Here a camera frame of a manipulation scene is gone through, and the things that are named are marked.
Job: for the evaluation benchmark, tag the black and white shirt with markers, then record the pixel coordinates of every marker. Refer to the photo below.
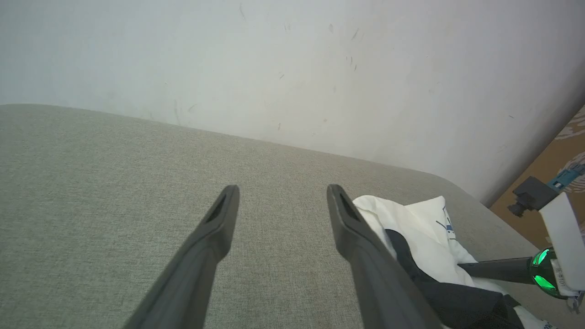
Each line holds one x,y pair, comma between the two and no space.
425,228

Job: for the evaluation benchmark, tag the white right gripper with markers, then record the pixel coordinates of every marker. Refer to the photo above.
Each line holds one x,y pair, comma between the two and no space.
569,246

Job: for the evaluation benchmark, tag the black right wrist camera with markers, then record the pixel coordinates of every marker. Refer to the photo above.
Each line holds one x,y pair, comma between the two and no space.
532,194

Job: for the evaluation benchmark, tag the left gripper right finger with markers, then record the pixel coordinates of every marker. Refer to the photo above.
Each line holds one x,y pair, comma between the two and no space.
384,292

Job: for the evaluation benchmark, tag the teal right camera connector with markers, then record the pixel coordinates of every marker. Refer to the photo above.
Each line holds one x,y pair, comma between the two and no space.
564,178

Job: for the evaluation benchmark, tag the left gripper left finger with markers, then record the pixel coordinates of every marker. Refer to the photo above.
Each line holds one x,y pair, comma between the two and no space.
192,283

